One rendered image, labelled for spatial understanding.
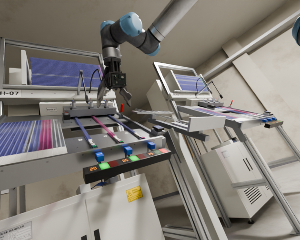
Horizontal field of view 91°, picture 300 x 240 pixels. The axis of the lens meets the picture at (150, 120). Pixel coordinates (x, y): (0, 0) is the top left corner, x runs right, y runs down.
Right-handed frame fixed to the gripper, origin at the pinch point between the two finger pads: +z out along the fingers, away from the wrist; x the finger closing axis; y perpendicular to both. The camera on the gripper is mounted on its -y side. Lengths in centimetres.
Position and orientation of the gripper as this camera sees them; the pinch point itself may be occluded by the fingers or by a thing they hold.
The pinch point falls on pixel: (114, 107)
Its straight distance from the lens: 68.0
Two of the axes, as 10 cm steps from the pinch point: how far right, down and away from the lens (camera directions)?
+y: 5.5, -0.1, -8.3
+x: 8.3, -0.9, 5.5
